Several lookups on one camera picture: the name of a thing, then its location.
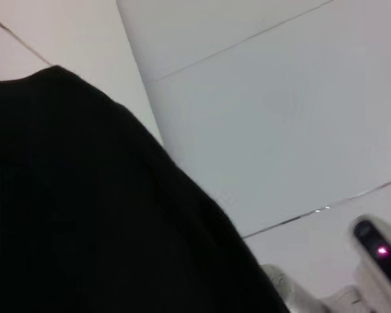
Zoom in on black shirt with white print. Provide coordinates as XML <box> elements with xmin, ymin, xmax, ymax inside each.
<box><xmin>0</xmin><ymin>65</ymin><xmax>291</xmax><ymax>313</ymax></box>

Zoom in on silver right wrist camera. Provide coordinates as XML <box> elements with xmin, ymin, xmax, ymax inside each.
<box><xmin>319</xmin><ymin>213</ymin><xmax>391</xmax><ymax>313</ymax></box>

